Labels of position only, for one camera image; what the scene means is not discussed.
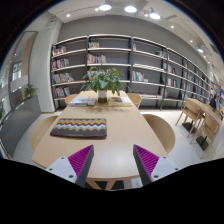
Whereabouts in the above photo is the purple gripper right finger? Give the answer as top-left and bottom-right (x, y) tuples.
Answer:
(133, 144), (179, 185)

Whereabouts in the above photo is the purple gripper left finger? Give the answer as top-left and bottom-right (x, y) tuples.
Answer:
(47, 145), (94, 187)

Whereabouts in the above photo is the zigzag patterned folded towel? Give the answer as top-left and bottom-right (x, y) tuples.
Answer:
(50, 118), (107, 138)

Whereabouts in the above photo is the wooden chair near right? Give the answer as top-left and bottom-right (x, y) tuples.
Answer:
(143, 114), (175, 153)

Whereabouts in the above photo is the wooden chair near left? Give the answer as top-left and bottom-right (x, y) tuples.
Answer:
(31, 115), (57, 150)

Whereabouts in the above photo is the wooden chair right foreground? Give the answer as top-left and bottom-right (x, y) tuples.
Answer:
(191, 115), (224, 159)

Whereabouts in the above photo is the wooden chair far right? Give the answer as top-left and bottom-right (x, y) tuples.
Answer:
(128, 93), (142, 107)

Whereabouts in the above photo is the wooden chair far left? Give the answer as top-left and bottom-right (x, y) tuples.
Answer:
(65, 94), (78, 106)

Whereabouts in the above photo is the wooden chair at side table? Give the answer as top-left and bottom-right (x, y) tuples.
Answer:
(180, 98), (203, 136)

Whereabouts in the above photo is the stack of books right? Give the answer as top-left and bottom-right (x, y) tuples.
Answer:
(108, 97), (132, 106)

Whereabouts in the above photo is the wooden side table right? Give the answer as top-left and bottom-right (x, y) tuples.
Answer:
(187, 97), (224, 141)

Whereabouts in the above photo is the potted green plant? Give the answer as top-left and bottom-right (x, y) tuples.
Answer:
(81, 66), (123, 103)

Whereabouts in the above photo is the small plant by window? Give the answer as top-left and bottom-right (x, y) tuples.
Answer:
(24, 84), (36, 99)

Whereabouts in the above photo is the large dark bookshelf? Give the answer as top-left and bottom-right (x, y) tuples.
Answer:
(51, 34), (210, 109)

